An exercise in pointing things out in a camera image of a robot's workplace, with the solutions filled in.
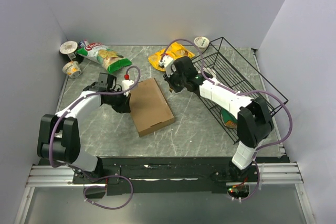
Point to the aluminium rail frame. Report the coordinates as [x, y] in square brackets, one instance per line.
[46, 176]

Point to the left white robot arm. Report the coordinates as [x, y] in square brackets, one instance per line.
[59, 134]

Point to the yogurt cup upright corner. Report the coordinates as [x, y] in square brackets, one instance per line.
[69, 48]

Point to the yellow chips bag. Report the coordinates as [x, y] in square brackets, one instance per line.
[175, 51]

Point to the black wire basket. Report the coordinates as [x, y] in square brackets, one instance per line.
[236, 68]

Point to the green snack pack in basket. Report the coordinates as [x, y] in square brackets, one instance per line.
[228, 119]

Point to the brown cardboard express box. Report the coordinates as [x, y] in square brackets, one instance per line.
[150, 110]

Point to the yogurt cup yellow label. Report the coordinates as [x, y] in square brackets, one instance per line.
[72, 69]

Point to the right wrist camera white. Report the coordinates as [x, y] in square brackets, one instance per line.
[165, 63]

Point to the green white chips bag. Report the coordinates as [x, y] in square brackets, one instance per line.
[102, 54]

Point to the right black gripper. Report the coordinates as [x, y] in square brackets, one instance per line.
[169, 80]

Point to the cup inside wire basket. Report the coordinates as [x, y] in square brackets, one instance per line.
[211, 73]

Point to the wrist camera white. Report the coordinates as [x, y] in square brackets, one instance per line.
[165, 63]
[127, 84]

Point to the blue white cup behind bag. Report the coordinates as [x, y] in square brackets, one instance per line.
[83, 43]

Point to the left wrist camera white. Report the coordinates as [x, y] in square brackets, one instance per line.
[127, 84]

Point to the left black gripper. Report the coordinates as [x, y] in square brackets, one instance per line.
[124, 107]

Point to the yogurt cup at back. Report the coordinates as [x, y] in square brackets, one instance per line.
[202, 43]

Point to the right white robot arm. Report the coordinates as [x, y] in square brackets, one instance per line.
[253, 118]

